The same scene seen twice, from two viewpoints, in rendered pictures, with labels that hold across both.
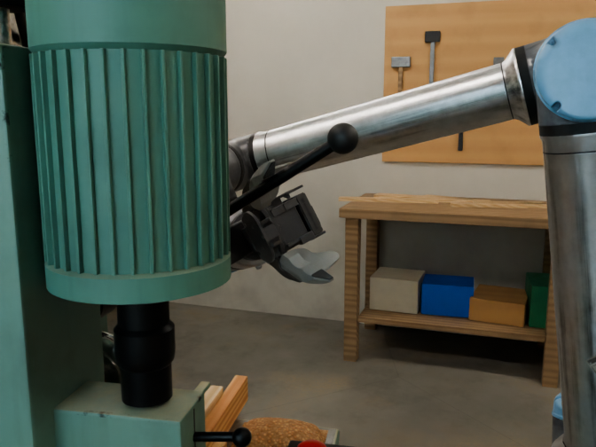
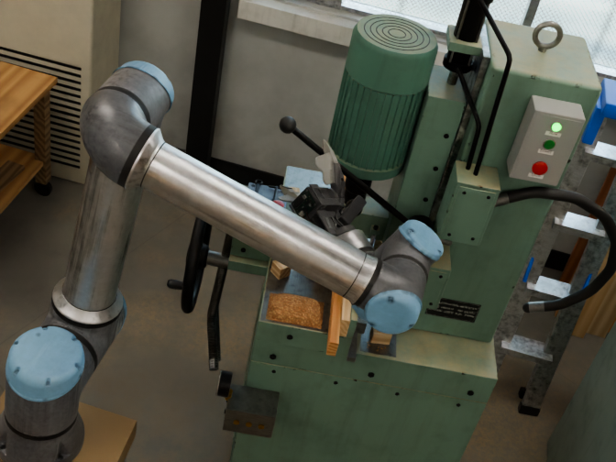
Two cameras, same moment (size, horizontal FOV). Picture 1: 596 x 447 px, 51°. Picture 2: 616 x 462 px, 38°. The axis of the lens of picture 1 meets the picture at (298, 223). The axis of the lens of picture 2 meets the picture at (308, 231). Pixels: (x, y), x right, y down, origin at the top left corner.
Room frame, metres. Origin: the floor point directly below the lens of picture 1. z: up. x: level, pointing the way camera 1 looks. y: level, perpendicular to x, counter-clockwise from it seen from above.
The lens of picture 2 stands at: (2.17, -0.34, 2.28)
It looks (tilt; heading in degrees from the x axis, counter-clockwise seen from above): 39 degrees down; 166
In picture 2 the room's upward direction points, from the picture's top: 13 degrees clockwise
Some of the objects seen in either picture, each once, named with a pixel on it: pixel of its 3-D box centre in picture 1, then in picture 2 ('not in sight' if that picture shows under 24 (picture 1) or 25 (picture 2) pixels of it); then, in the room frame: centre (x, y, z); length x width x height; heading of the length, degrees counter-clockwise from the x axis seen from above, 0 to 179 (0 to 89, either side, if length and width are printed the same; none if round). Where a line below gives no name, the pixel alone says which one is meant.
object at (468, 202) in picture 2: not in sight; (467, 203); (0.78, 0.34, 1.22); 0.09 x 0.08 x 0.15; 79
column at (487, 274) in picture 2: not in sight; (488, 192); (0.65, 0.44, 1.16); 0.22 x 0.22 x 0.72; 79
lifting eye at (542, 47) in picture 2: not in sight; (546, 36); (0.65, 0.44, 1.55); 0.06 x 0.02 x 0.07; 79
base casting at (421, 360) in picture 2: not in sight; (376, 304); (0.62, 0.27, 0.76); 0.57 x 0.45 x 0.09; 79
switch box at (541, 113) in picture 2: not in sight; (544, 141); (0.79, 0.44, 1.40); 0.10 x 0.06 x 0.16; 79
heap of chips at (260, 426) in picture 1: (279, 432); (296, 306); (0.79, 0.03, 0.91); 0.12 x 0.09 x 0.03; 79
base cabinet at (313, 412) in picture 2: not in sight; (344, 404); (0.61, 0.27, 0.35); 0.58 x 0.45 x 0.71; 79
